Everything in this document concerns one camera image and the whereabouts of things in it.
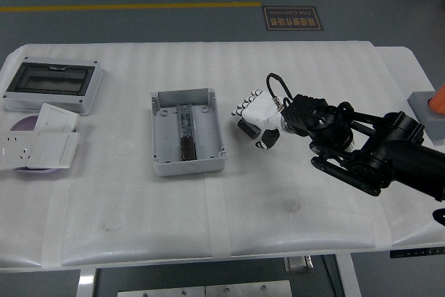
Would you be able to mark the white wall socket panel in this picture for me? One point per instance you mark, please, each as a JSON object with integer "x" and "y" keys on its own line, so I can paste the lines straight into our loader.
{"x": 15, "y": 151}

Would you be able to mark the brown floor sign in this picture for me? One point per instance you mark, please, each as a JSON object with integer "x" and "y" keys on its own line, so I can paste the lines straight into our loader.
{"x": 292, "y": 18}

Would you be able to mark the white table leg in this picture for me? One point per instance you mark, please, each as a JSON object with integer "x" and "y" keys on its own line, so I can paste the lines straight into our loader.
{"x": 87, "y": 283}
{"x": 349, "y": 276}

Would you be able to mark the small white switch panel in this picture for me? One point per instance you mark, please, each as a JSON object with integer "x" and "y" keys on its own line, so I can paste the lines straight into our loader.
{"x": 57, "y": 118}

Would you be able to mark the open grey junction box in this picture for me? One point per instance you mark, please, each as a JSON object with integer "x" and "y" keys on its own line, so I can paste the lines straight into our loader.
{"x": 205, "y": 137}

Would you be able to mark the white foam mat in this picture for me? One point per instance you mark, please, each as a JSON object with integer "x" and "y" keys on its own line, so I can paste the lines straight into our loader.
{"x": 243, "y": 213}

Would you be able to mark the grey square base block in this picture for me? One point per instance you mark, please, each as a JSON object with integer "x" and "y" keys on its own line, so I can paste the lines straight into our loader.
{"x": 426, "y": 118}

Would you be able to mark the purple round plate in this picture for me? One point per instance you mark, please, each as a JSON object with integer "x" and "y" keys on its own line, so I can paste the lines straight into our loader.
{"x": 24, "y": 124}

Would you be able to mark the large white switch panel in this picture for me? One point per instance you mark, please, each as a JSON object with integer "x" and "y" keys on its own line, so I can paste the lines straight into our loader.
{"x": 52, "y": 149}

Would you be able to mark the grey metal base plate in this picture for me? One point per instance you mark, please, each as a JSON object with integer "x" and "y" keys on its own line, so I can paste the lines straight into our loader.
{"x": 161, "y": 292}
{"x": 248, "y": 289}

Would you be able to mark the black table control panel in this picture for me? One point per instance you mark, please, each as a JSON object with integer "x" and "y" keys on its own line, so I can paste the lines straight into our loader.
{"x": 417, "y": 252}

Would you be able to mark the grey metal bracket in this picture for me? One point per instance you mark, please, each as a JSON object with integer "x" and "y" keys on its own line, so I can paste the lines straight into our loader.
{"x": 299, "y": 265}

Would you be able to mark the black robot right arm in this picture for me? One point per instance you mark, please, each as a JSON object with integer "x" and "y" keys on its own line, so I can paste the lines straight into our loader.
{"x": 400, "y": 158}

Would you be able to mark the short black cylindrical battery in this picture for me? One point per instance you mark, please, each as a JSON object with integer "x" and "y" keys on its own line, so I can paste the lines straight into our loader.
{"x": 247, "y": 128}

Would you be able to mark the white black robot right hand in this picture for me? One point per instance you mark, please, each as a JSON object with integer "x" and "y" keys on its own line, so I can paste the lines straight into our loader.
{"x": 260, "y": 109}

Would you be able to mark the grey distribution box clear cover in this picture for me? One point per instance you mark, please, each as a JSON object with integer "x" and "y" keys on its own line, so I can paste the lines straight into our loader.
{"x": 52, "y": 81}

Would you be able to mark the long black cylindrical battery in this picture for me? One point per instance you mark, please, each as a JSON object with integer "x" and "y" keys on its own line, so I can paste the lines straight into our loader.
{"x": 188, "y": 149}

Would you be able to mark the metal rail inside box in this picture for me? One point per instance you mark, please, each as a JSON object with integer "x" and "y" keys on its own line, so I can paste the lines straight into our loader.
{"x": 186, "y": 121}

